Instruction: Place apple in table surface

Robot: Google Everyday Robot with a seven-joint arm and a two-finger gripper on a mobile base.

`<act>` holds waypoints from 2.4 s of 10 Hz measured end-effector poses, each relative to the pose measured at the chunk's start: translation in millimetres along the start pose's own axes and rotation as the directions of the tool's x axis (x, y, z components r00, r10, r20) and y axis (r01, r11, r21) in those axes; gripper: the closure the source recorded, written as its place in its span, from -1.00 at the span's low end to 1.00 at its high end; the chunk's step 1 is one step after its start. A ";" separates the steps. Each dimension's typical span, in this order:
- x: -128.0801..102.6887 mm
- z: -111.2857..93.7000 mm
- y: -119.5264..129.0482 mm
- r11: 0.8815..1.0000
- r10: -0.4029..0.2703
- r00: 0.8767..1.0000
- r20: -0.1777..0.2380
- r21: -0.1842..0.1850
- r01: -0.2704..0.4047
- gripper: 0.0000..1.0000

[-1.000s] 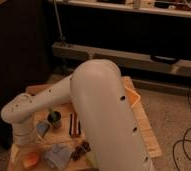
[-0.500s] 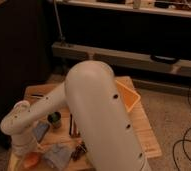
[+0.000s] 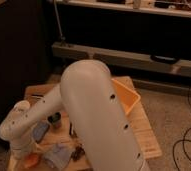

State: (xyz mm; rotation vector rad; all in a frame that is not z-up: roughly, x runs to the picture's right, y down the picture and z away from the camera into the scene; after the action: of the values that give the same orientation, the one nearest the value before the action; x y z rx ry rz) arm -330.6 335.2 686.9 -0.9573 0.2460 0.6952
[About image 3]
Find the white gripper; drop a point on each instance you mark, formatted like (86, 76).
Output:
(17, 158)

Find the orange red apple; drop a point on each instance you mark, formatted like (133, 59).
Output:
(31, 160)

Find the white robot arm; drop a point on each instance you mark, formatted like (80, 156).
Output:
(87, 95)

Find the folded blue cloth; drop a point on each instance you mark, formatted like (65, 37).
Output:
(58, 156)

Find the small potted green plant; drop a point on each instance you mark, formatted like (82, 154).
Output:
(55, 120)

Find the dark grape bunch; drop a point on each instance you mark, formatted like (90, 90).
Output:
(77, 153)

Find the grey metal shelf beam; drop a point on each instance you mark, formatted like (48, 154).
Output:
(121, 58)

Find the yellow plastic bin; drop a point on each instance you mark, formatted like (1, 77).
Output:
(128, 97)

